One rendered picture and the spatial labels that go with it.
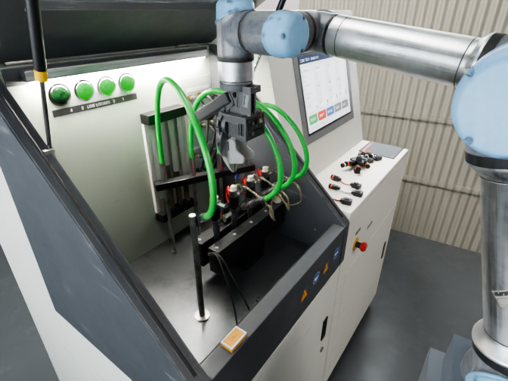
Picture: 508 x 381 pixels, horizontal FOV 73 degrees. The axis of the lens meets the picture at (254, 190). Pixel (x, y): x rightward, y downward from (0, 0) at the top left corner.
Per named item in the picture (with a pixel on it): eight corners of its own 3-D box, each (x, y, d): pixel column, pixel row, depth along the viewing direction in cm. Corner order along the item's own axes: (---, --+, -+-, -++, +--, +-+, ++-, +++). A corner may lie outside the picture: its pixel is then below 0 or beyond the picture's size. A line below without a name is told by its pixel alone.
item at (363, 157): (363, 178, 131) (365, 165, 129) (337, 171, 137) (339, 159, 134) (382, 159, 147) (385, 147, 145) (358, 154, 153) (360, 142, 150)
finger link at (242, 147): (249, 176, 81) (249, 139, 76) (230, 170, 84) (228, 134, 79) (257, 171, 83) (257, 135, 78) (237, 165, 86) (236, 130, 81)
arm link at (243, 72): (209, 60, 69) (234, 57, 75) (211, 84, 72) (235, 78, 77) (238, 63, 66) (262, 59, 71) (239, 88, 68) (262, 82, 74)
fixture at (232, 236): (221, 294, 98) (218, 252, 91) (196, 280, 103) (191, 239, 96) (283, 237, 122) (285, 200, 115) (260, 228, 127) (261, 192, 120)
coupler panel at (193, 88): (196, 172, 119) (188, 80, 104) (189, 169, 121) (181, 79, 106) (221, 160, 128) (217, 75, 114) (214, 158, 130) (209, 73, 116)
